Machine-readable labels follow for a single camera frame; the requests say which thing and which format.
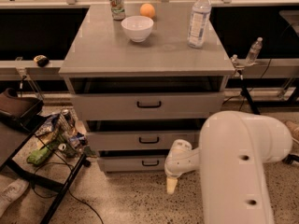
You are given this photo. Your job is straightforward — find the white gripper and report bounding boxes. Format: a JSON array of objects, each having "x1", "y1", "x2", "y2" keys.
[{"x1": 164, "y1": 139, "x2": 200, "y2": 194}]

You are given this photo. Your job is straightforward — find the grey drawer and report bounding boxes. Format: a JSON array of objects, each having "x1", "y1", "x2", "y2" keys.
[
  {"x1": 98, "y1": 155, "x2": 165, "y2": 173},
  {"x1": 71, "y1": 92, "x2": 224, "y2": 120},
  {"x1": 87, "y1": 130, "x2": 199, "y2": 151}
]

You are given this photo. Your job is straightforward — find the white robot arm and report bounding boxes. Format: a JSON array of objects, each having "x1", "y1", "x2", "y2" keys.
[{"x1": 164, "y1": 111, "x2": 292, "y2": 224}]

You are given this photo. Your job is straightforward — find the grey drawer cabinet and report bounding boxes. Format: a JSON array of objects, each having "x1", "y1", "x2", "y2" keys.
[{"x1": 60, "y1": 3, "x2": 234, "y2": 159}]

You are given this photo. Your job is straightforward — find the black tripod leg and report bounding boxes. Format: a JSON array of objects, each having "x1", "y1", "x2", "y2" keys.
[{"x1": 237, "y1": 70, "x2": 260, "y2": 115}]

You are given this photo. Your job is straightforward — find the black chair caster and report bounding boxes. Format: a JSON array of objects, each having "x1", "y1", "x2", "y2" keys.
[{"x1": 282, "y1": 154, "x2": 299, "y2": 164}]

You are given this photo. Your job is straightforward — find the pile of snack packages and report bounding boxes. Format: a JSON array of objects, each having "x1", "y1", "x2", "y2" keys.
[{"x1": 36, "y1": 108, "x2": 96, "y2": 158}]

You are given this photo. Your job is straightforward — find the tan shoe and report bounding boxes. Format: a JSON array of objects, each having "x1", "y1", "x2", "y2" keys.
[{"x1": 285, "y1": 120, "x2": 299, "y2": 142}]

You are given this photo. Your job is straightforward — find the green snack bag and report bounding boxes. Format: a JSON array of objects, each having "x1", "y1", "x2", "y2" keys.
[{"x1": 26, "y1": 141, "x2": 59, "y2": 166}]

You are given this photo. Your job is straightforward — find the small water bottle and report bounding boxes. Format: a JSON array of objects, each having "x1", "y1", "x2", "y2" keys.
[{"x1": 245, "y1": 37, "x2": 263, "y2": 66}]

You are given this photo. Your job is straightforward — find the white bowl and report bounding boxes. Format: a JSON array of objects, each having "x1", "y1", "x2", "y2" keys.
[{"x1": 121, "y1": 16, "x2": 154, "y2": 42}]

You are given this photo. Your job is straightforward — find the white shoe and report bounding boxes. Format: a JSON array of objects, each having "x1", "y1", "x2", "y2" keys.
[{"x1": 0, "y1": 178, "x2": 29, "y2": 217}]

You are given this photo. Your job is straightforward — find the brown bag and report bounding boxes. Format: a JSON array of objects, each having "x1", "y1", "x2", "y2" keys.
[{"x1": 0, "y1": 88, "x2": 44, "y2": 132}]

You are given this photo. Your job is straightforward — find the large clear water bottle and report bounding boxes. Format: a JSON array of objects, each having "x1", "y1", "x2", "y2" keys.
[{"x1": 187, "y1": 0, "x2": 211, "y2": 49}]

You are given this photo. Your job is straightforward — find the orange fruit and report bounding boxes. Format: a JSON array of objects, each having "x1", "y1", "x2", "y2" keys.
[{"x1": 139, "y1": 4, "x2": 155, "y2": 19}]

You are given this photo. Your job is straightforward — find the black tape measure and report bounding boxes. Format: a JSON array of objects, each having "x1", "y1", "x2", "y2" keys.
[{"x1": 34, "y1": 55, "x2": 50, "y2": 67}]

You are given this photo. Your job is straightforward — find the green soda can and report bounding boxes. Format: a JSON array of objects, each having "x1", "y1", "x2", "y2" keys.
[{"x1": 109, "y1": 0, "x2": 125, "y2": 21}]

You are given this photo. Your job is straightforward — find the black power adapter cable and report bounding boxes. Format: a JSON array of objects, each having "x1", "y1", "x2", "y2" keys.
[{"x1": 222, "y1": 58, "x2": 273, "y2": 112}]

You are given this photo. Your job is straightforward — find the black metal table frame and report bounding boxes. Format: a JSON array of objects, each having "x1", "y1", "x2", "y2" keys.
[{"x1": 0, "y1": 115, "x2": 88, "y2": 224}]

